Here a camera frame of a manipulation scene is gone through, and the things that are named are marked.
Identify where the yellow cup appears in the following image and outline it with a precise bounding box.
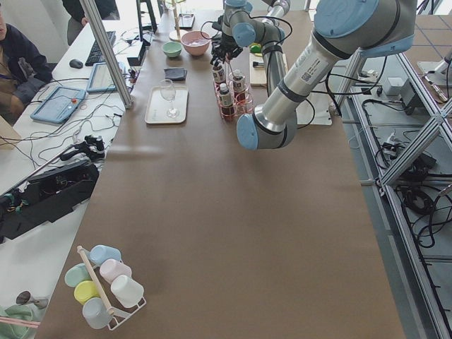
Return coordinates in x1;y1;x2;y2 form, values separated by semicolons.
73;280;99;305

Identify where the blue teach pendant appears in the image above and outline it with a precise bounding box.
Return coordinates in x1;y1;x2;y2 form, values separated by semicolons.
86;62;116;94
30;86;86;124

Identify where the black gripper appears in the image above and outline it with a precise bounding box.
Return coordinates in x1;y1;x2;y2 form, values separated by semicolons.
211;35;243;61

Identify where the copper wire bottle basket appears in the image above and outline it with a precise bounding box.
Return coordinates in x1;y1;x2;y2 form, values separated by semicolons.
213;71;254;121

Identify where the black computer mouse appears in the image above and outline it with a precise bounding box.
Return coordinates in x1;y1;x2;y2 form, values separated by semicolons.
69;59;84;69

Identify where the tea bottle white cap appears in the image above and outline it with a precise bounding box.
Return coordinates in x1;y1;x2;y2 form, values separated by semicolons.
232;69;246;104
212;63;226;85
219;83;234;121

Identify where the clear wine glass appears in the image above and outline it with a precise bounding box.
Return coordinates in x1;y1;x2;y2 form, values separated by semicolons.
160;79;179;118

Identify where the green ceramic bowl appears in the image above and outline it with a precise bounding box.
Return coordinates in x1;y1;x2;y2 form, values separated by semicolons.
162;41;182;58

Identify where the white cup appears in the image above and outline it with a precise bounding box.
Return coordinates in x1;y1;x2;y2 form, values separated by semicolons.
110;275;144;308

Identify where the aluminium frame post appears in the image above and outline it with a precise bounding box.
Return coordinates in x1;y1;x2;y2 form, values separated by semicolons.
80;0;133;109

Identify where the green lime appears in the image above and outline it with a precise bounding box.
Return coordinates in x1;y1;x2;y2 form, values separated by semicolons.
249;43;261;54

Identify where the pink bowl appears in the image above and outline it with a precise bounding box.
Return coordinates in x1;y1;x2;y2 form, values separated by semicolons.
181;30;210;57

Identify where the seated person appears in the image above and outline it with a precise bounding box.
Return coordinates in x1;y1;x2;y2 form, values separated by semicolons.
1;22;52;125

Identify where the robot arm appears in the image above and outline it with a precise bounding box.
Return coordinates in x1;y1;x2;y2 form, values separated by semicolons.
237;1;417;150
210;1;291;94

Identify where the pink cup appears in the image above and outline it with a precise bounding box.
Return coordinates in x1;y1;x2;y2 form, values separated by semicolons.
100;258;132;283

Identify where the black keyboard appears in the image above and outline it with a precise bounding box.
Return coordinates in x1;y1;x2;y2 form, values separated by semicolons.
85;31;116;66

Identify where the bamboo cutting board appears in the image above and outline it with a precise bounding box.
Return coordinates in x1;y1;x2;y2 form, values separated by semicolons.
249;53;267;87

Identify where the cream rabbit tray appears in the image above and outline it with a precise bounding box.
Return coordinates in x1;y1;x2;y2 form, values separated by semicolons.
144;85;189;124

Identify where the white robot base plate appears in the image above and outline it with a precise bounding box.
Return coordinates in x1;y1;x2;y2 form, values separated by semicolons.
296;93;333;126

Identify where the white cup rack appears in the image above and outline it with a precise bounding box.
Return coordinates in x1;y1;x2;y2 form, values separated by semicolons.
77;246;146;331

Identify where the light blue cup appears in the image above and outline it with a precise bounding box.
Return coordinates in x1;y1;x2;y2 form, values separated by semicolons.
82;297;112;329

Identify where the green cup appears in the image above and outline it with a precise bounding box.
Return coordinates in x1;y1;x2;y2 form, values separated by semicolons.
64;263;91;287

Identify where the wooden cup tree stand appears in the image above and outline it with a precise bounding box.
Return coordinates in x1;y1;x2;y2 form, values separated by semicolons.
164;0;187;42

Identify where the grey folded cloth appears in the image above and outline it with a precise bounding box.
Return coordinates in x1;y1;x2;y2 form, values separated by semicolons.
164;68;187;81

